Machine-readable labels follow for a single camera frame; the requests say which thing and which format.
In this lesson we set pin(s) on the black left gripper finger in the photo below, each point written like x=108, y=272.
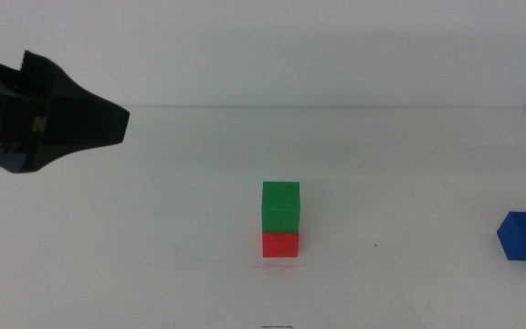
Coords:
x=85, y=123
x=39, y=75

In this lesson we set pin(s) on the green cube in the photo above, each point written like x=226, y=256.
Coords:
x=280, y=205

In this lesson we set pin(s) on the red cube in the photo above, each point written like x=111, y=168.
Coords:
x=280, y=245

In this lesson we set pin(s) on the blue cube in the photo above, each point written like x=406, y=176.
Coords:
x=525, y=237

